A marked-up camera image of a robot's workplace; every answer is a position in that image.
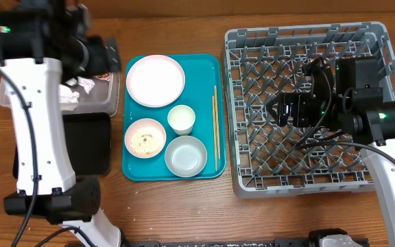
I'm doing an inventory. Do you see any white paper cup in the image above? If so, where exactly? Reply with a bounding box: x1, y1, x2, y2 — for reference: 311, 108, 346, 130
167, 105, 195, 136

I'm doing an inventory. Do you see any grey bowl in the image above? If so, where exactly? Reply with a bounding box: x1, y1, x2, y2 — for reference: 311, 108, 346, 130
165, 136, 208, 178

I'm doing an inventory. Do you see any pink bowl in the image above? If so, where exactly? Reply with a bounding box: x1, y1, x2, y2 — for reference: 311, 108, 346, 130
123, 118, 167, 158

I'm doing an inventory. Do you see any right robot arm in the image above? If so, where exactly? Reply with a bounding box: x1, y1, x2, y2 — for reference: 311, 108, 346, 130
266, 56, 395, 246

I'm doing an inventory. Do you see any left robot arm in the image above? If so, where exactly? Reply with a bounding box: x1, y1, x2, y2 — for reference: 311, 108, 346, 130
0, 1, 125, 246

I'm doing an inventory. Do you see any grey dishwasher rack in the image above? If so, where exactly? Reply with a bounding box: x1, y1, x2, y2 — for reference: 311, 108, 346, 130
224, 21, 395, 198

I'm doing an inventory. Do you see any right wooden chopstick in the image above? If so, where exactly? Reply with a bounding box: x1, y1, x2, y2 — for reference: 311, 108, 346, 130
214, 85, 221, 159

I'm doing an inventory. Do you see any wooden chopstick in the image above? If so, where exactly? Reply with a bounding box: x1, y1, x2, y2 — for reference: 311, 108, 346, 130
212, 96, 218, 172
214, 85, 221, 159

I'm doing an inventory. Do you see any left wooden chopstick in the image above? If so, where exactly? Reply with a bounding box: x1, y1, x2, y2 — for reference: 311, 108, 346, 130
212, 96, 218, 172

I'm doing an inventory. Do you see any teal plastic tray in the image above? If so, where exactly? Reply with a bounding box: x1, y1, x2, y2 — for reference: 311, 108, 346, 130
122, 54, 226, 182

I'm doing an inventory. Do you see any large pink plate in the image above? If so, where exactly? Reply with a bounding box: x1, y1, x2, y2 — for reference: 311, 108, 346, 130
125, 55, 185, 108

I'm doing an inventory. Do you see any red snack wrapper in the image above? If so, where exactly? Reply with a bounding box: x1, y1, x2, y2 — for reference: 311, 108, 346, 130
93, 73, 111, 82

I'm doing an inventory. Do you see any clear plastic bin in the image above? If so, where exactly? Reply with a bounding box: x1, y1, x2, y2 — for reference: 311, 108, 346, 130
0, 70, 121, 117

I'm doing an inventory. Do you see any black tray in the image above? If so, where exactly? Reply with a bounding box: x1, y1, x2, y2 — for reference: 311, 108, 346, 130
12, 112, 112, 180

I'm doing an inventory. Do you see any crumpled white tissue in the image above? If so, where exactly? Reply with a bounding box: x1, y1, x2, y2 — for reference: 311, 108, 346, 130
59, 77, 95, 111

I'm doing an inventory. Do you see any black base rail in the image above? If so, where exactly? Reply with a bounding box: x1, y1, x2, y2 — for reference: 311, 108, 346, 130
125, 228, 370, 247

